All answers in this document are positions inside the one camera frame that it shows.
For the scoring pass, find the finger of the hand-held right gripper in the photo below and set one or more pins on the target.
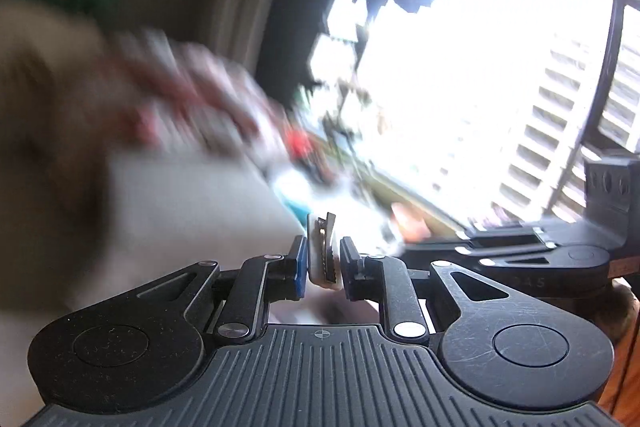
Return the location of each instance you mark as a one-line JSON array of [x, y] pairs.
[[450, 256], [505, 238]]

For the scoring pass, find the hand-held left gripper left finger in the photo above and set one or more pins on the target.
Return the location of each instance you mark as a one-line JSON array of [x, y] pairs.
[[299, 267]]

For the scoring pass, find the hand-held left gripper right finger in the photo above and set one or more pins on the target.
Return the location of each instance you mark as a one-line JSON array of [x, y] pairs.
[[348, 267]]

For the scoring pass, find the cream star hair clip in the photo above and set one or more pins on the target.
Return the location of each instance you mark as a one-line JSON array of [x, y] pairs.
[[316, 257]]

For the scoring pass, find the pink plastic basin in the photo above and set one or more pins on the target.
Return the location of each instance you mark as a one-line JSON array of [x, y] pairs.
[[411, 223]]

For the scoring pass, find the red plastic basin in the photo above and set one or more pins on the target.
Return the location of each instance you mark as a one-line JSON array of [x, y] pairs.
[[299, 143]]

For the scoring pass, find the pink printed blanket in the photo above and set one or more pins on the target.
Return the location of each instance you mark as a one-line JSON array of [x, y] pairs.
[[200, 107]]

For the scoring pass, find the beige pillow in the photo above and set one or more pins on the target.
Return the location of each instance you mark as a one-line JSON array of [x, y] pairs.
[[45, 82]]

